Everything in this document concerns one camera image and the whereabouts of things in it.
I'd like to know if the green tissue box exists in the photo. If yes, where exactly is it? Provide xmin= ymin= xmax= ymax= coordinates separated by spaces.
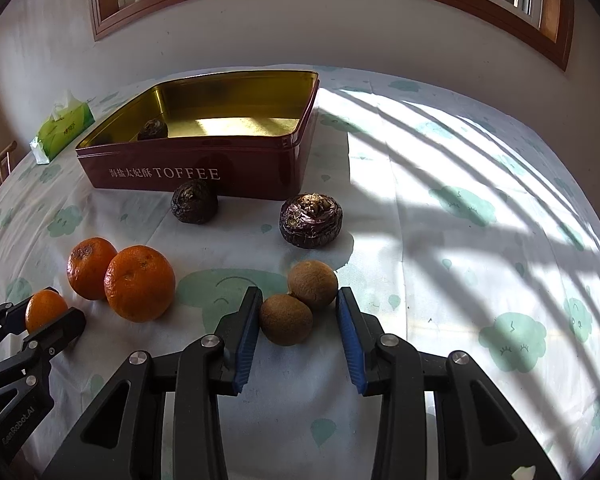
xmin=29 ymin=90 xmax=96 ymax=166

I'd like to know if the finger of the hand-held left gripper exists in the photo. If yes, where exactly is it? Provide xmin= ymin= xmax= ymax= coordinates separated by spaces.
xmin=0 ymin=287 xmax=61 ymax=356
xmin=10 ymin=308 xmax=87 ymax=366

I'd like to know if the wrinkled dark passion fruit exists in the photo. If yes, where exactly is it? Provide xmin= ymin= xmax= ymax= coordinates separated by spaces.
xmin=137 ymin=119 xmax=169 ymax=142
xmin=170 ymin=178 xmax=219 ymax=225

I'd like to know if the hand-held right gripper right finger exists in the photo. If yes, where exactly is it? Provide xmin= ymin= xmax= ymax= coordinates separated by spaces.
xmin=335 ymin=286 xmax=563 ymax=480

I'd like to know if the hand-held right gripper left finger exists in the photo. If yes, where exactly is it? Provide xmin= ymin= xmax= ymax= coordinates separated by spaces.
xmin=40 ymin=286 xmax=264 ymax=480

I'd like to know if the red gold metal tin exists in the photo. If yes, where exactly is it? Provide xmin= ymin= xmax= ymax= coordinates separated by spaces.
xmin=75 ymin=70 xmax=321 ymax=201

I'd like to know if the brown kiwi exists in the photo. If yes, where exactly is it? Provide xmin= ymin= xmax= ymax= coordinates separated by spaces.
xmin=287 ymin=260 xmax=339 ymax=311
xmin=259 ymin=294 xmax=314 ymax=347

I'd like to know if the orange mandarin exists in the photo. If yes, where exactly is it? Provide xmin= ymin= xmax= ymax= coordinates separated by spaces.
xmin=103 ymin=245 xmax=177 ymax=323
xmin=25 ymin=289 xmax=69 ymax=335
xmin=66 ymin=236 xmax=118 ymax=301

